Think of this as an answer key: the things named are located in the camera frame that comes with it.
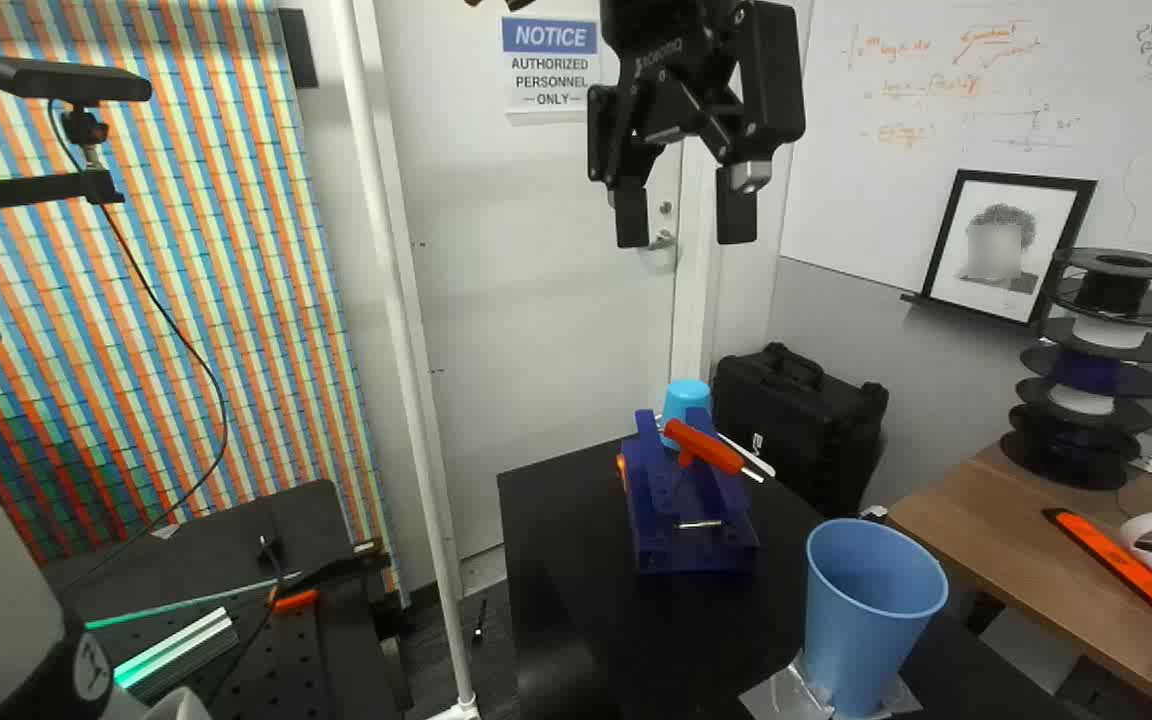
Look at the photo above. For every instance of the orange utility knife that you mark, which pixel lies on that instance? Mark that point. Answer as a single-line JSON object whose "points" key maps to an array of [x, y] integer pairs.
{"points": [[1117, 557]]}

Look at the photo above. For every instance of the colourful striped wall panel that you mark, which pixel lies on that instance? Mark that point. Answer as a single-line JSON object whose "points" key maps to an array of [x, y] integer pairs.
{"points": [[178, 265]]}

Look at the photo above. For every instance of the thin white stick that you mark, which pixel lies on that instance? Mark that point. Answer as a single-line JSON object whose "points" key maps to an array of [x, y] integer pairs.
{"points": [[748, 459]]}

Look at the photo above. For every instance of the large light blue cup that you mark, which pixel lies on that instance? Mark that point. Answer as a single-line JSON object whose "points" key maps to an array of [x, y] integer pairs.
{"points": [[870, 612]]}

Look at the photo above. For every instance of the white vertical pole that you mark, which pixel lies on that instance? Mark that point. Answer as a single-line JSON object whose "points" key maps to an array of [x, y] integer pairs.
{"points": [[396, 347]]}

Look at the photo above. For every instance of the white filament spool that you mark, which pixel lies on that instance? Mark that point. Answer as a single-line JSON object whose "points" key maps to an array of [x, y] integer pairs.
{"points": [[1110, 338], [1082, 402]]}

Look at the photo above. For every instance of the silver cup base plate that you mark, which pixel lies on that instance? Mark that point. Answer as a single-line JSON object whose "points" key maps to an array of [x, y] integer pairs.
{"points": [[778, 698]]}

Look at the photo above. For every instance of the black filament spool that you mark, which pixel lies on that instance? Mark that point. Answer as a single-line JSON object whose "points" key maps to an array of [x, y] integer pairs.
{"points": [[1130, 283], [1068, 453]]}

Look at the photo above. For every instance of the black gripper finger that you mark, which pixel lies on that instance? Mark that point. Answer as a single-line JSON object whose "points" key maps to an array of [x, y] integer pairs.
{"points": [[631, 203], [740, 203]]}

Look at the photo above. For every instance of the small orange object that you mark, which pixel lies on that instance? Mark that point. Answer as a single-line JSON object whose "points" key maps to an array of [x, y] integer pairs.
{"points": [[622, 466]]}

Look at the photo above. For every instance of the black hard carrying case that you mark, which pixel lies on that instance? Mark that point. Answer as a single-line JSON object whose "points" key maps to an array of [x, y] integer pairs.
{"points": [[803, 414]]}

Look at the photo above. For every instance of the black perforated breadboard table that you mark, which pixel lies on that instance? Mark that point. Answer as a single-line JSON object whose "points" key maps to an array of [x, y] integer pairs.
{"points": [[270, 642]]}

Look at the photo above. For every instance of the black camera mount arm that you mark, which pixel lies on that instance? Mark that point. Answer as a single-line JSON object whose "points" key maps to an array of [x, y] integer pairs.
{"points": [[29, 194]]}

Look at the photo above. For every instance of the black framed picture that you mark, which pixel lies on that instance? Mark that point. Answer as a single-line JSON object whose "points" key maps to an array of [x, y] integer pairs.
{"points": [[1004, 249]]}

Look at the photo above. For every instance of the blue white notice sign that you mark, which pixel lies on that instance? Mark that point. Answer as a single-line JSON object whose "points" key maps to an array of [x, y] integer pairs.
{"points": [[550, 61]]}

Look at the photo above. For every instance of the dark blue plastic rack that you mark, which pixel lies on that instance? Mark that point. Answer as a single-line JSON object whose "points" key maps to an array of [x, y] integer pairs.
{"points": [[680, 513]]}

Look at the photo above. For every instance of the white wall whiteboard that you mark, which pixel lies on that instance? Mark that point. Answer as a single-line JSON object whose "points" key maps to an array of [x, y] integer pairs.
{"points": [[1002, 92]]}

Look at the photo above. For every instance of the wooden side table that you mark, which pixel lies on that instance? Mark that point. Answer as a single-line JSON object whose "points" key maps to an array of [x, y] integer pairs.
{"points": [[1002, 545]]}

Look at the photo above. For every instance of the small light blue cup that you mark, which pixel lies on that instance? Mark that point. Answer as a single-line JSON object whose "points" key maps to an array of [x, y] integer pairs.
{"points": [[686, 402]]}

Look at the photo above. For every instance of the black square table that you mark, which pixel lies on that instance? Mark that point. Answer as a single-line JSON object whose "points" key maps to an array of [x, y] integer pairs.
{"points": [[601, 587]]}

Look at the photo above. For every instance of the blue filament spool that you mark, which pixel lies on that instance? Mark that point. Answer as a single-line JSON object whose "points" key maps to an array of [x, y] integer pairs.
{"points": [[1091, 368]]}

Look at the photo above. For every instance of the black bar camera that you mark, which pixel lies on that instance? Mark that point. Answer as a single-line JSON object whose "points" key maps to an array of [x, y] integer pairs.
{"points": [[62, 77]]}

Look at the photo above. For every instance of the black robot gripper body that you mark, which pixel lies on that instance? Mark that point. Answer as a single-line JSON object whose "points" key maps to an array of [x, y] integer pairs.
{"points": [[699, 61]]}

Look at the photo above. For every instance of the green lit metal bar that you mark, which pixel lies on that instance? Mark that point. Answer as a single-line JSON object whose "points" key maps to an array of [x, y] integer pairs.
{"points": [[178, 646]]}

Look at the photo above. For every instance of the orange black hand tool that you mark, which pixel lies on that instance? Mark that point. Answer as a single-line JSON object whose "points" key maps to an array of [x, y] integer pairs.
{"points": [[322, 572]]}

